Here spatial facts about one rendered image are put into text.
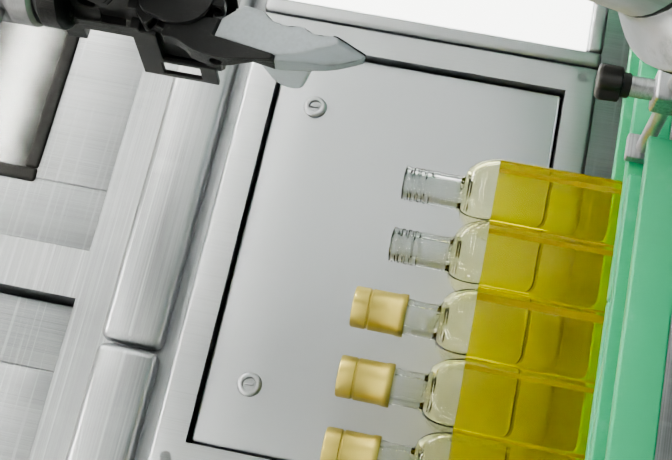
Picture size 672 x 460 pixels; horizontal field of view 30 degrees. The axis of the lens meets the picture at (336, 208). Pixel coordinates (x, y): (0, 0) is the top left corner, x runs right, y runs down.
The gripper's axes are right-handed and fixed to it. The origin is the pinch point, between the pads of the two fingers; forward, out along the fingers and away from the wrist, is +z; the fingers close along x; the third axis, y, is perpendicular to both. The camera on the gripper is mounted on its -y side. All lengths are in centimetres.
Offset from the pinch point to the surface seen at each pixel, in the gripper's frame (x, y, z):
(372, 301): 10.1, 28.2, 3.4
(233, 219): 0.7, 42.0, -11.7
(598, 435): 18.2, 23.7, 21.9
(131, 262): 6.5, 42.9, -20.3
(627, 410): 17.7, 16.3, 22.5
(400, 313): 10.6, 28.2, 5.8
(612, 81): -5.5, 13.7, 18.0
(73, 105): -10, 47, -32
